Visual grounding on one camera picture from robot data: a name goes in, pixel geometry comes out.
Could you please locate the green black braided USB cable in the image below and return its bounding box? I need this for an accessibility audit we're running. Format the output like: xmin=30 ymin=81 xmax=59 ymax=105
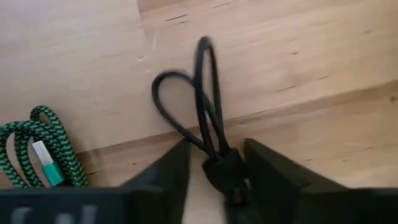
xmin=0 ymin=105 xmax=90 ymax=190

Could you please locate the black USB cable bundle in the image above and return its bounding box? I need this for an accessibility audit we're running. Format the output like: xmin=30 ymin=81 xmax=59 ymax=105
xmin=151 ymin=35 xmax=251 ymax=206

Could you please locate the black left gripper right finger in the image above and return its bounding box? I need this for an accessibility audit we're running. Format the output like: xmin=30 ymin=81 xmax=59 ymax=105
xmin=244 ymin=139 xmax=348 ymax=224

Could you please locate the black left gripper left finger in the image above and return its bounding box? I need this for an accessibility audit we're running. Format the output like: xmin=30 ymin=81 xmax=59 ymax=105
xmin=123 ymin=139 xmax=191 ymax=224

